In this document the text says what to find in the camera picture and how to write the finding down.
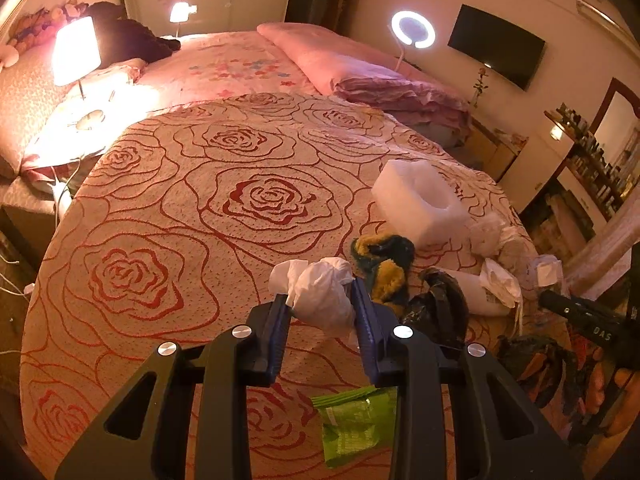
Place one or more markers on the table lamp with white shade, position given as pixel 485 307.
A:
pixel 75 50

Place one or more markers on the pink folded quilt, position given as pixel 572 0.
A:
pixel 360 77

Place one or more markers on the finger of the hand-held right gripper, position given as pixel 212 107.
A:
pixel 565 305

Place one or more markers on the plush toys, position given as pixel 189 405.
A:
pixel 42 22

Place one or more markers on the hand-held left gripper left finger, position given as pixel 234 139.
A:
pixel 277 342

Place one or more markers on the white foam block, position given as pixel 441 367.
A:
pixel 417 200

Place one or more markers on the patterned storage boxes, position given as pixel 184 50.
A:
pixel 562 215

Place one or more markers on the yellow and teal fuzzy sock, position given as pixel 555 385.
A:
pixel 385 265

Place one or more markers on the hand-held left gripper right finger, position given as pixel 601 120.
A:
pixel 367 332

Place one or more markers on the wall television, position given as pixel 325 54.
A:
pixel 497 45

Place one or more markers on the white cabinet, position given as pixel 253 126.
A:
pixel 537 170

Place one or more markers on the small white paper piece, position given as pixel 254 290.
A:
pixel 549 272

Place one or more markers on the wall mirror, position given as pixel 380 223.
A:
pixel 620 115

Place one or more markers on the rose patterned bedspread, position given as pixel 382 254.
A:
pixel 200 240

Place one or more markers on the patterned pillow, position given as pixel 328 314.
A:
pixel 30 95

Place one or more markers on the black plastic bag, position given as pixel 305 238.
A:
pixel 440 307

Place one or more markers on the dark orange clothing pile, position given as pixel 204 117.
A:
pixel 530 360

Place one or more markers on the small bright lamp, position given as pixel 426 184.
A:
pixel 182 11

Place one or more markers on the white cloth bundle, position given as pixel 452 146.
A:
pixel 492 285

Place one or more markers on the artificial flower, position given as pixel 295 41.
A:
pixel 481 85

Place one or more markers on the dark nightstand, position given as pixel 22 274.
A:
pixel 25 215

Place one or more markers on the green snack packet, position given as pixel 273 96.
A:
pixel 355 422

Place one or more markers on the pink floral bed sheet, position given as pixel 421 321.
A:
pixel 225 62

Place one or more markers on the shelf with bottles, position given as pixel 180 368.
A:
pixel 597 165

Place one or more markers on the dark cloth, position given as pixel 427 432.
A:
pixel 127 35

